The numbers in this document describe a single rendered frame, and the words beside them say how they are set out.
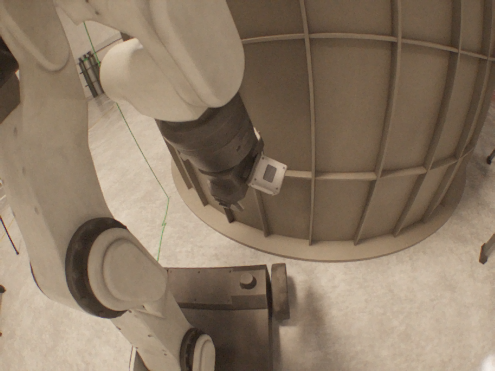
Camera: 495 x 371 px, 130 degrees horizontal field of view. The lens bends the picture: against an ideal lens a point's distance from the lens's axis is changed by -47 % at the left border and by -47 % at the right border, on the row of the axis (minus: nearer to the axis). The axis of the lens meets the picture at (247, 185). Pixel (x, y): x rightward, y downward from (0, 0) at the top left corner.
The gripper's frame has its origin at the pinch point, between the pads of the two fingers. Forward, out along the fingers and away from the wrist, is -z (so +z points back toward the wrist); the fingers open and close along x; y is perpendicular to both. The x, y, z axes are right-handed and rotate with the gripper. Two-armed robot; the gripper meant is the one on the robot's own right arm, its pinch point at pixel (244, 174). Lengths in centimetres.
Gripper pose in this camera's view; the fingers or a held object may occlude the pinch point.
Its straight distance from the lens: 36.2
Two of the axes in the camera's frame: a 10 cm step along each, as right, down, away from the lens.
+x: 3.4, -9.1, 2.5
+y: -9.0, -2.4, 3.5
